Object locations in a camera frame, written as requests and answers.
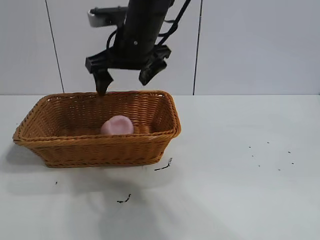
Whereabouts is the thin black camera cable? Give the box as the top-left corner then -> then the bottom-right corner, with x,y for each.
105,29 -> 119,50

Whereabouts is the black braided cable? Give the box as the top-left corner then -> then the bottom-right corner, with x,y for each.
156,0 -> 192,47

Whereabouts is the pink peach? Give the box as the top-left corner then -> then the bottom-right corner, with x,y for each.
100,115 -> 135,136

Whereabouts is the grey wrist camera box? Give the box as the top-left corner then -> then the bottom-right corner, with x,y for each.
87,6 -> 127,28

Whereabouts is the brown woven wicker basket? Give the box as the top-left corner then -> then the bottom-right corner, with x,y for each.
12,90 -> 182,169

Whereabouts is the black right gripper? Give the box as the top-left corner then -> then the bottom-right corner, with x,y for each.
85,14 -> 173,97

